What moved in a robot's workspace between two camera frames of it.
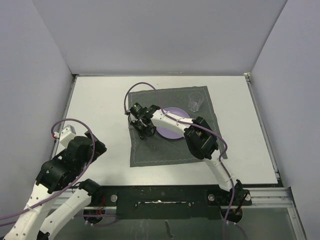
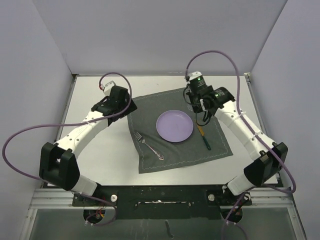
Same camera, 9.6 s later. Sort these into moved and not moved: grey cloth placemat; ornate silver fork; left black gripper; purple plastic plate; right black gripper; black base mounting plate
Moved: ornate silver fork; grey cloth placemat; left black gripper; right black gripper
Not moved: purple plastic plate; black base mounting plate
